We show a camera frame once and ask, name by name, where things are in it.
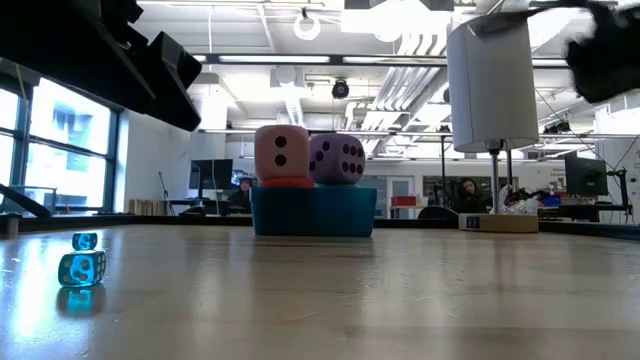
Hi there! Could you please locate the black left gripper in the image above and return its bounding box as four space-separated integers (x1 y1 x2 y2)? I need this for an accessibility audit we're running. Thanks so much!
0 0 203 132

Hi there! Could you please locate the small light blue die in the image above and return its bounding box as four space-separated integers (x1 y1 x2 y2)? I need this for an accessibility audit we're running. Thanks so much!
57 249 108 289
71 231 99 252

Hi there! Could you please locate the large pink foam die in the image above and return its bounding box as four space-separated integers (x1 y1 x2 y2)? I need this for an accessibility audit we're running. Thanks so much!
253 124 311 182

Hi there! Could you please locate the large red foam die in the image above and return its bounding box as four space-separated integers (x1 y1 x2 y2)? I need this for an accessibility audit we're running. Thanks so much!
259 176 315 190

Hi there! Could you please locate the large purple foam die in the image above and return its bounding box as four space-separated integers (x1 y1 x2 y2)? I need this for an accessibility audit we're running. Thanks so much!
307 132 367 186

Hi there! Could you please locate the black computer monitor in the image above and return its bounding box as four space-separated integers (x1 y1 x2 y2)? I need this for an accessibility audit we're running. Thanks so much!
564 151 610 197
189 158 235 201

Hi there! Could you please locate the row of wooden blocks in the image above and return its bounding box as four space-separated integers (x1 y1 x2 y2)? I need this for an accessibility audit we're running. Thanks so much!
128 198 167 217

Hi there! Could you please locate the long ceiling light strip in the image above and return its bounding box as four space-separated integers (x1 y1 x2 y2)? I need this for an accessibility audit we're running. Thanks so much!
192 52 569 69

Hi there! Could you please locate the person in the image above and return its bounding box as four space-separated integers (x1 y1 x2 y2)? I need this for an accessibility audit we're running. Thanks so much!
452 177 487 215
231 176 256 211

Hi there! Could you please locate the blue plastic bin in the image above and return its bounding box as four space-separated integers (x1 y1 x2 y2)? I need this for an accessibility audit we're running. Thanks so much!
249 185 378 238

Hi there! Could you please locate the white shade table lamp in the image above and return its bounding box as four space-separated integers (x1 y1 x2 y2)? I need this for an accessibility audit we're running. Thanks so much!
446 10 541 234

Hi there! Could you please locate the white ceiling ring light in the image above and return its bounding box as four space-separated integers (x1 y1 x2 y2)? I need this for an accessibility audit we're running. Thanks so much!
292 12 322 42

